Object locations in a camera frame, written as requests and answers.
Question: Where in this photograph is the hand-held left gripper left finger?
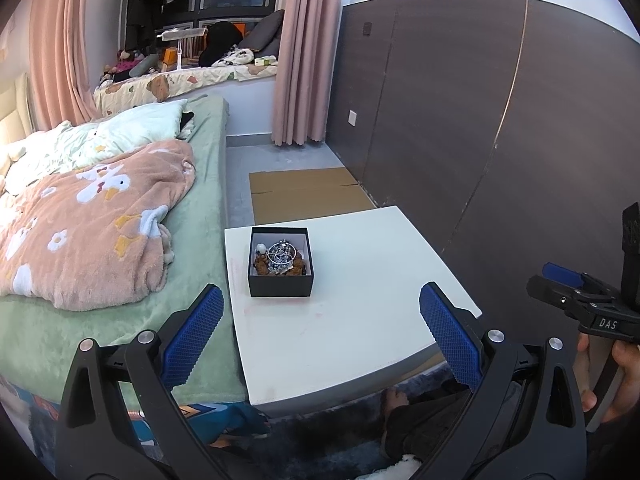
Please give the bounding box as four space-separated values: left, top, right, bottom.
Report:
55 284 225 480

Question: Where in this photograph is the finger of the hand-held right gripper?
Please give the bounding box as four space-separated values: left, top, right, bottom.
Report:
526 275 601 320
542 262 624 303

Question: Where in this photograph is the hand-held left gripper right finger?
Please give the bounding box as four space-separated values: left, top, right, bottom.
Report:
419 282 588 480

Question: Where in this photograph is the black cardboard box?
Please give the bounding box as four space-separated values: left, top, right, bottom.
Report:
248 226 314 299

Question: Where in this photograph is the silver ball chain necklace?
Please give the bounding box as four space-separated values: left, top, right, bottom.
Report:
267 239 297 269

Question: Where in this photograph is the brown seed bead bracelet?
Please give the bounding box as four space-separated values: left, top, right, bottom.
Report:
252 252 307 277

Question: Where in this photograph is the person's right hand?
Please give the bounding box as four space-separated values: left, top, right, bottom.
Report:
572 332 640 426

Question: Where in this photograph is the colourful printed bed skirt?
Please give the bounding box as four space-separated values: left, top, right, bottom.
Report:
0 375 272 461

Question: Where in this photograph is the person's leg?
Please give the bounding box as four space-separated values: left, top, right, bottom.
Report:
382 385 478 463

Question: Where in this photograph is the white fluffy slipper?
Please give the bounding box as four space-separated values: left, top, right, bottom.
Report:
367 454 422 480

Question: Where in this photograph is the pink floral blanket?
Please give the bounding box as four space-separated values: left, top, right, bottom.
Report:
0 139 196 311

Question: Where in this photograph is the bed with green sheet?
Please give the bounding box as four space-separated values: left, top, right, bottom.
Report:
0 94 251 411

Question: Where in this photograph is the flat cardboard sheet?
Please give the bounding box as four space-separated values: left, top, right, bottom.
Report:
248 166 378 226

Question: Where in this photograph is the pale green pillow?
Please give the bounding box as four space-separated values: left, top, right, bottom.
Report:
0 99 189 196

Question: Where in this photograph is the printed window seat cushion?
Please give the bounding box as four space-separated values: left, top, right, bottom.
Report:
93 62 278 116

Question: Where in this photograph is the pile of plush toys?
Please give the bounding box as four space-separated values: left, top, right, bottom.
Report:
100 49 167 84

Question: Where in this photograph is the black and white plush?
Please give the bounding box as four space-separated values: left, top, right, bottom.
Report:
212 45 259 67

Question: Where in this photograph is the beige headboard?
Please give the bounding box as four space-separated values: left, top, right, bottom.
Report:
0 72 37 161

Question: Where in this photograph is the black bag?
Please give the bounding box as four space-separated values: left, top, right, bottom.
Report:
198 22 246 68

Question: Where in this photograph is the white desk lamp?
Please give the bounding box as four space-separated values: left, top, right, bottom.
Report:
156 29 208 72

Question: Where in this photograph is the pink curtain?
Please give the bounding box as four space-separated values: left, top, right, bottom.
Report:
271 0 346 147
27 0 126 131

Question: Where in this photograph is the dark grey cushion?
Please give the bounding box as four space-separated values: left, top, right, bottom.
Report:
240 9 286 57

